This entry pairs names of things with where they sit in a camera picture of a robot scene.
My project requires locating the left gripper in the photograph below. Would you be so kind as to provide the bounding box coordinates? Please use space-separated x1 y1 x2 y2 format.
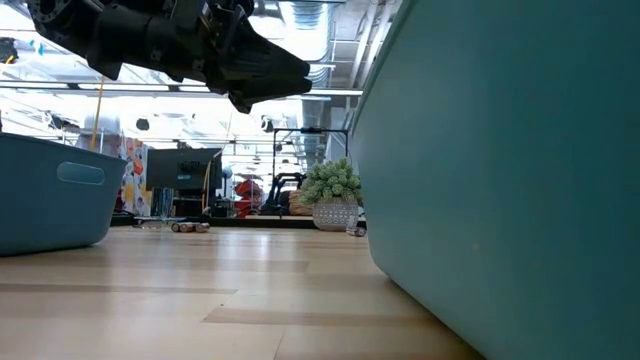
87 0 313 116

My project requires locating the red background object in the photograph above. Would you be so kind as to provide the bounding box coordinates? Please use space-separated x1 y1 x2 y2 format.
234 178 264 217

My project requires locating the black monitor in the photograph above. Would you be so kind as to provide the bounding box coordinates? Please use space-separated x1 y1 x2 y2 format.
145 147 224 192

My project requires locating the brown wicker basket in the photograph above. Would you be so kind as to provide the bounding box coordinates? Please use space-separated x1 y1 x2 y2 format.
288 188 314 217

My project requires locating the green potted artificial succulent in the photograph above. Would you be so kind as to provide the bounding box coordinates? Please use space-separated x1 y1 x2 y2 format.
298 158 365 232

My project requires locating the colourful patterned cloth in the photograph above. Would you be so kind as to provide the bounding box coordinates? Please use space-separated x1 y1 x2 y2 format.
118 135 151 217

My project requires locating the round silver disc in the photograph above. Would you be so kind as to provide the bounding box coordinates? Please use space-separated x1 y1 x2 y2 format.
132 215 187 231

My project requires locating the green-teal tray bin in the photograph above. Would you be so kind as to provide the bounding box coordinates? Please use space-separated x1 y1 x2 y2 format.
349 0 640 360

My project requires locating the long yellow cable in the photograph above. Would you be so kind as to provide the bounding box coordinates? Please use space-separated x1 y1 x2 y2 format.
88 74 105 152

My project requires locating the blue-teal bin with handles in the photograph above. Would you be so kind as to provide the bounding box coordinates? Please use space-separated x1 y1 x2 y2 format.
0 132 129 257

